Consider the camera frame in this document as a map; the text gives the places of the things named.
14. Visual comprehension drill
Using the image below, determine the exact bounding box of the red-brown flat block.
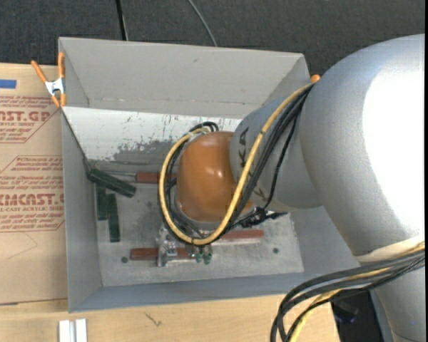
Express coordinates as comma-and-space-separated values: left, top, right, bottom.
135, 170, 173, 185
213, 229, 265, 244
129, 247, 198, 262

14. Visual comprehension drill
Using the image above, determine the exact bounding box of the grey metal bin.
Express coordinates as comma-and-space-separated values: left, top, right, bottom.
58, 36, 362, 314

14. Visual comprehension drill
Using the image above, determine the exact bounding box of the dark green flat block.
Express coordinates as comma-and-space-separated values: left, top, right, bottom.
88, 168, 138, 199
106, 192, 121, 244
96, 185, 108, 222

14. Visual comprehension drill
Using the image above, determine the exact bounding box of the black cylinder on white bracket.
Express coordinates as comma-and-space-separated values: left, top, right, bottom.
239, 207, 288, 228

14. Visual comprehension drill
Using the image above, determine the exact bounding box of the brown cardboard board red print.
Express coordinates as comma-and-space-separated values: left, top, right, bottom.
0, 61, 69, 306

